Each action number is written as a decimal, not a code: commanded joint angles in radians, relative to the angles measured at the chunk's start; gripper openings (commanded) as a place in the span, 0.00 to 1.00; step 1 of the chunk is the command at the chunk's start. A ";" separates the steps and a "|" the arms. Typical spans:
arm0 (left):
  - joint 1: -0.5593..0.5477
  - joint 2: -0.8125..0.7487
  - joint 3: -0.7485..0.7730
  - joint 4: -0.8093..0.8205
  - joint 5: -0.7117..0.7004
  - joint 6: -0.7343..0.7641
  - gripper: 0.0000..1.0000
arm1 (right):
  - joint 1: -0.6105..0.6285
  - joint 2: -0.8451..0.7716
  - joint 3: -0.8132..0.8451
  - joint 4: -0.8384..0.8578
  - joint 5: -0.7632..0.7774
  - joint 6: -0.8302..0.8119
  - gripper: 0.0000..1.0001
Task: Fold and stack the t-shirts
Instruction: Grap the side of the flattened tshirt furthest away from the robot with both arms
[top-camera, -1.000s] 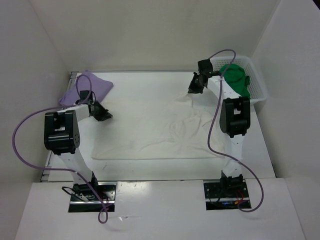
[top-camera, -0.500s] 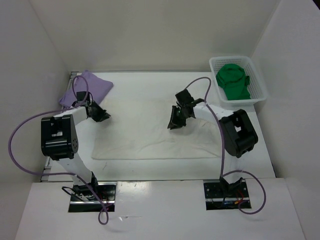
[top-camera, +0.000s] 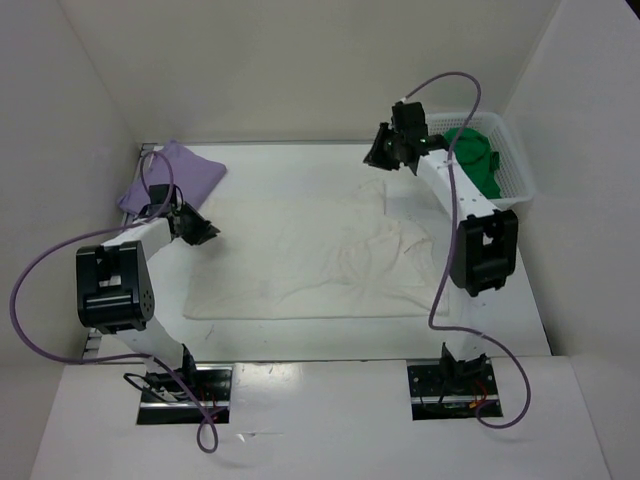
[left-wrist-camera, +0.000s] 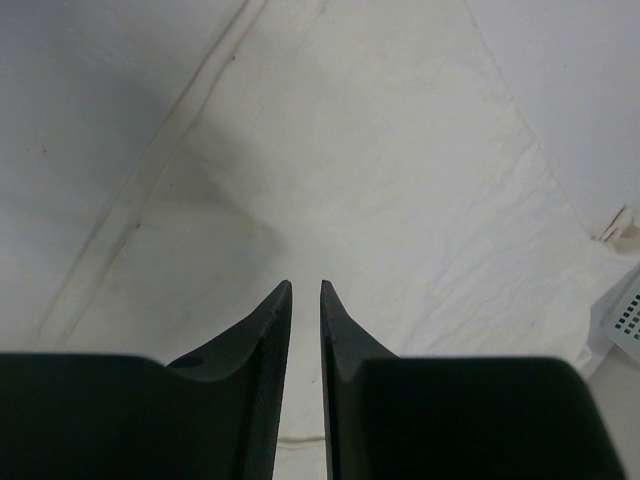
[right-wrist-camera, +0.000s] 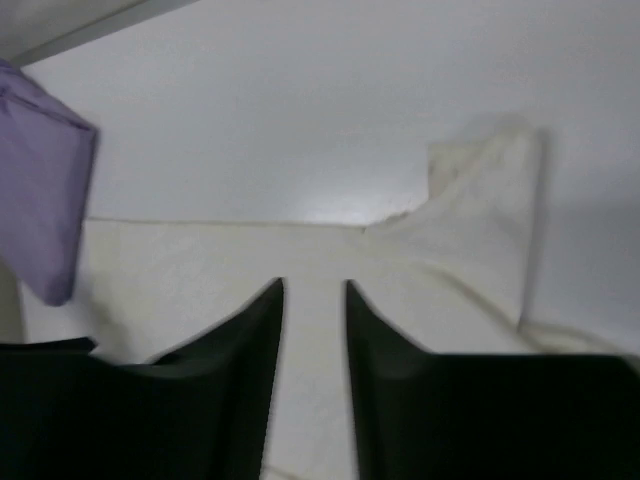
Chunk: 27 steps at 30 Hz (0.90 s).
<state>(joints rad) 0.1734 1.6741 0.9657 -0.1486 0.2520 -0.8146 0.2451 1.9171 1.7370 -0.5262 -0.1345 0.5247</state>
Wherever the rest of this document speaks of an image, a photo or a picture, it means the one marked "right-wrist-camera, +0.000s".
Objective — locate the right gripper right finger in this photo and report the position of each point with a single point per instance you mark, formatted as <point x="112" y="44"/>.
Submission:
<point x="422" y="415"/>

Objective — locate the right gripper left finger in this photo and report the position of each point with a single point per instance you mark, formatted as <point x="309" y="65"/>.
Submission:
<point x="198" y="412"/>

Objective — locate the white t shirt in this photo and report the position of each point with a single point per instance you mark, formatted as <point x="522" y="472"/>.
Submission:
<point x="464" y="272"/>

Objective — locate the purple t shirt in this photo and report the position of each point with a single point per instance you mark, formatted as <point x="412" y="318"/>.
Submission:
<point x="47" y="156"/>

